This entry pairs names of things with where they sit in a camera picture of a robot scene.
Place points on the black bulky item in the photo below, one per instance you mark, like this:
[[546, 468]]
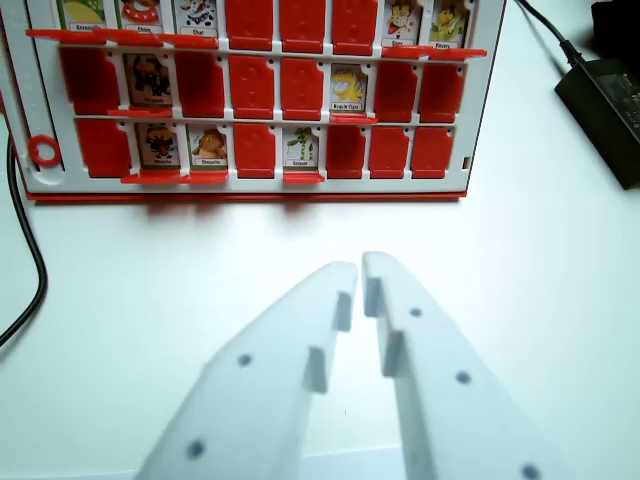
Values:
[[617, 14]]

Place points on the black power adapter box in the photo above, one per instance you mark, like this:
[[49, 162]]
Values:
[[607, 110]]

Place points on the red and white game board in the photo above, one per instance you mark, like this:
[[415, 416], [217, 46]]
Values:
[[300, 186]]

